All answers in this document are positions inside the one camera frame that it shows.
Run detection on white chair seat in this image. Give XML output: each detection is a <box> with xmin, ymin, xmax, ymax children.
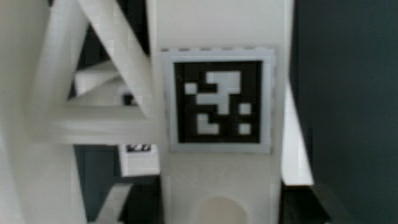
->
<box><xmin>118</xmin><ymin>144</ymin><xmax>161</xmax><ymax>177</ymax></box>

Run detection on white obstacle fence wall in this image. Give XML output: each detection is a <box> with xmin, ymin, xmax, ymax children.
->
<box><xmin>281</xmin><ymin>88</ymin><xmax>315</xmax><ymax>186</ymax></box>

